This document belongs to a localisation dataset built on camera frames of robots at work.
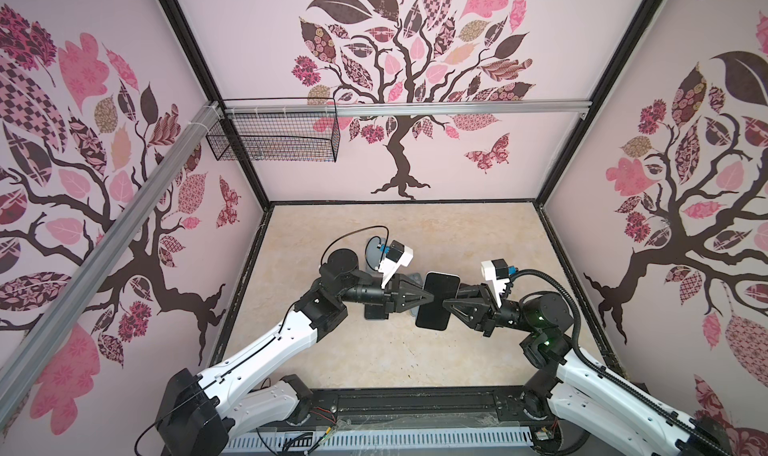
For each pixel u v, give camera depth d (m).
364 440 0.70
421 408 0.75
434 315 0.60
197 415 0.38
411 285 0.58
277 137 1.22
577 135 0.98
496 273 0.54
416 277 0.58
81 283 0.49
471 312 0.57
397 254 0.54
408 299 0.60
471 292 0.59
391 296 0.54
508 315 0.57
